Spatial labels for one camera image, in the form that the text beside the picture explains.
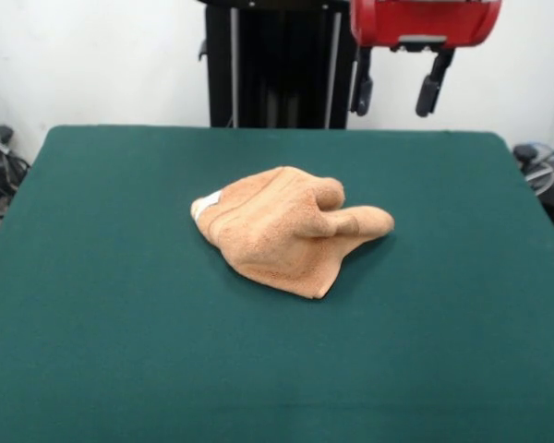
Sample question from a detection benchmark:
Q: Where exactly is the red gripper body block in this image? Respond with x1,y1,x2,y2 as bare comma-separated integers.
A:
350,0,503,53

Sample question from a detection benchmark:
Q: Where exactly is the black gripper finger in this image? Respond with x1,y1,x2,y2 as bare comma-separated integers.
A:
349,45,375,116
415,48,456,118

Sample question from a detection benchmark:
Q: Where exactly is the tan terry towel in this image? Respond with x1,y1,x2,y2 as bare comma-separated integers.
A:
189,166,396,301

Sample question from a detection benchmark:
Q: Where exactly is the grey chair base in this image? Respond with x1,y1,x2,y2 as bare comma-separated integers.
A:
512,140,554,230

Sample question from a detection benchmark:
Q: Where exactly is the dark green table cloth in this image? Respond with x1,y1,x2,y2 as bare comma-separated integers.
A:
0,124,554,443

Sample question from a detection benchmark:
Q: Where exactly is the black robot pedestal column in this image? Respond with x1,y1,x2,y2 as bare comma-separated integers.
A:
198,0,373,129

